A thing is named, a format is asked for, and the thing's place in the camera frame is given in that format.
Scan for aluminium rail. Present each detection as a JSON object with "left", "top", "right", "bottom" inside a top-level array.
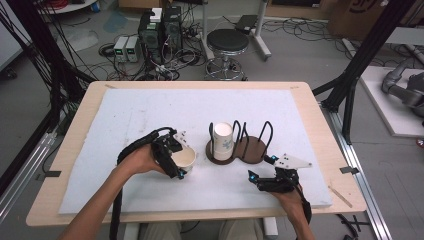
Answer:
[
  {"left": 0, "top": 131, "right": 58, "bottom": 224},
  {"left": 319, "top": 103, "right": 394, "bottom": 240}
]

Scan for white mat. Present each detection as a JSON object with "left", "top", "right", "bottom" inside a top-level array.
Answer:
[{"left": 58, "top": 88, "right": 334, "bottom": 215}]

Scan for stack of white cups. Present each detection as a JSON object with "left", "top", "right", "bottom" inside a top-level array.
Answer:
[{"left": 213, "top": 122, "right": 234, "bottom": 162}]

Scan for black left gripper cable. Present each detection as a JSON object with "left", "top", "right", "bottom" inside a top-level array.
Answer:
[{"left": 109, "top": 126, "right": 178, "bottom": 240}]

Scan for tangle of floor cables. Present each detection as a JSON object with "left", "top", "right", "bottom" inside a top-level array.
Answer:
[{"left": 98, "top": 39, "right": 208, "bottom": 82}]

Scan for white power strip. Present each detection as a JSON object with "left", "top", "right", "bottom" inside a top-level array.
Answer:
[{"left": 151, "top": 63, "right": 174, "bottom": 79}]

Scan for black flat device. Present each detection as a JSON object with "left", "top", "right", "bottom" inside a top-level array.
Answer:
[{"left": 234, "top": 14, "right": 259, "bottom": 35}]

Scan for black round stool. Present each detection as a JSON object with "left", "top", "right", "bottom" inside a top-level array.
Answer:
[{"left": 203, "top": 28, "right": 250, "bottom": 82}]

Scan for black computer tower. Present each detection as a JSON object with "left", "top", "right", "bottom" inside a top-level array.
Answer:
[
  {"left": 138, "top": 11, "right": 165, "bottom": 65},
  {"left": 162, "top": 5, "right": 184, "bottom": 51}
]

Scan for white paper cup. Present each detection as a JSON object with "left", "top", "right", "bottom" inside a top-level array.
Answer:
[{"left": 170, "top": 145, "right": 198, "bottom": 173}]

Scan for white stand frame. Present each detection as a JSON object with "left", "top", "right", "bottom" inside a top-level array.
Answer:
[{"left": 199, "top": 0, "right": 273, "bottom": 63}]

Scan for person's left hand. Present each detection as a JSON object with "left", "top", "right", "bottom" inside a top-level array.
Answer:
[{"left": 123, "top": 143, "right": 168, "bottom": 176}]

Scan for black metal frame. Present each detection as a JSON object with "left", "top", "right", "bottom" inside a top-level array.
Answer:
[
  {"left": 312, "top": 0, "right": 416, "bottom": 145},
  {"left": 0, "top": 0, "right": 96, "bottom": 198}
]

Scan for person's right leg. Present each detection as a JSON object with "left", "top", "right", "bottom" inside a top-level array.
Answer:
[{"left": 218, "top": 218, "right": 264, "bottom": 240}]

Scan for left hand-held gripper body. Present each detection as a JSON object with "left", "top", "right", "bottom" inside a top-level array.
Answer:
[{"left": 151, "top": 127, "right": 188, "bottom": 179}]

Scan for white table leg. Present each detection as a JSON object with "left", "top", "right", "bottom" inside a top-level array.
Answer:
[
  {"left": 263, "top": 216, "right": 279, "bottom": 239},
  {"left": 123, "top": 222, "right": 141, "bottom": 240}
]

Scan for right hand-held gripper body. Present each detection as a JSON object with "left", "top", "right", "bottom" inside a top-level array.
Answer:
[{"left": 257, "top": 153, "right": 313, "bottom": 194}]

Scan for wooden stick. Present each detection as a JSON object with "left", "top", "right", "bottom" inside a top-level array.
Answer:
[{"left": 328, "top": 185, "right": 354, "bottom": 209}]

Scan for person's right hand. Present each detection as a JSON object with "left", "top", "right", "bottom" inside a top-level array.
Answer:
[{"left": 269, "top": 186, "right": 306, "bottom": 216}]

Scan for white box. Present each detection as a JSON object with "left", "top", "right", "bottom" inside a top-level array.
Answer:
[{"left": 149, "top": 7, "right": 163, "bottom": 24}]

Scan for person's leg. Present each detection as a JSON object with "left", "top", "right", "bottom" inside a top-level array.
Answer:
[
  {"left": 218, "top": 218, "right": 264, "bottom": 240},
  {"left": 138, "top": 222, "right": 183, "bottom": 240}
]

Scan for grey power supply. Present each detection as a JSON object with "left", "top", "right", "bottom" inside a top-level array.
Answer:
[
  {"left": 113, "top": 35, "right": 129, "bottom": 63},
  {"left": 125, "top": 34, "right": 142, "bottom": 63}
]

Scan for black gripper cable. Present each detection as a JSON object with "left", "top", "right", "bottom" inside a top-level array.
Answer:
[
  {"left": 109, "top": 126, "right": 178, "bottom": 240},
  {"left": 294, "top": 184, "right": 313, "bottom": 240}
]

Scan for person's left leg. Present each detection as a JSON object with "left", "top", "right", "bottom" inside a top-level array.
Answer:
[{"left": 138, "top": 222, "right": 183, "bottom": 240}]

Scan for white round table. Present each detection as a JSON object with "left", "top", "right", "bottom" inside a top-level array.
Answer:
[{"left": 36, "top": 0, "right": 98, "bottom": 15}]

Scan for brown cup holder wire loops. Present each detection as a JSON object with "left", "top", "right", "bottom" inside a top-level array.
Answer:
[{"left": 205, "top": 119, "right": 274, "bottom": 166}]

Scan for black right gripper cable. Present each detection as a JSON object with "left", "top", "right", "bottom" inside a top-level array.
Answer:
[{"left": 294, "top": 184, "right": 313, "bottom": 240}]

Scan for white platform board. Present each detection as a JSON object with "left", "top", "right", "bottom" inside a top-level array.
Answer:
[{"left": 359, "top": 65, "right": 424, "bottom": 138}]

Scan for cardboard box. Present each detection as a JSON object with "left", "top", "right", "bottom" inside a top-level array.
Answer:
[{"left": 328, "top": 0, "right": 424, "bottom": 42}]

